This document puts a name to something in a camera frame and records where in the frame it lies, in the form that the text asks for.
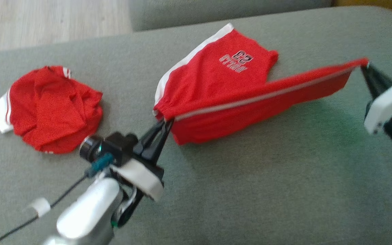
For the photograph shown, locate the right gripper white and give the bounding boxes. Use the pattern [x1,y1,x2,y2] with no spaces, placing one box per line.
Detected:
[361,63,392,135]

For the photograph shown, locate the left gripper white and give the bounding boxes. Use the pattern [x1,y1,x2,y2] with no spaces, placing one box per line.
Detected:
[113,119,174,228]

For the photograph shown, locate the red basketball shorts white trim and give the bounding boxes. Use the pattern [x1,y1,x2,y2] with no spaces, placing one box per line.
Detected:
[153,23,369,145]

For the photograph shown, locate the red basketball jersey white sleeves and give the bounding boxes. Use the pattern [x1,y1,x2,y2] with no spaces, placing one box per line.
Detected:
[0,65,103,154]

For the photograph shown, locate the large grey sofa seat cushion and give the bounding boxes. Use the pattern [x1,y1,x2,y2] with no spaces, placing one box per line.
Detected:
[0,6,392,245]

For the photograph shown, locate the small grey sofa cushion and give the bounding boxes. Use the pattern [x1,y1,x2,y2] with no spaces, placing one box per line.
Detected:
[129,0,334,32]

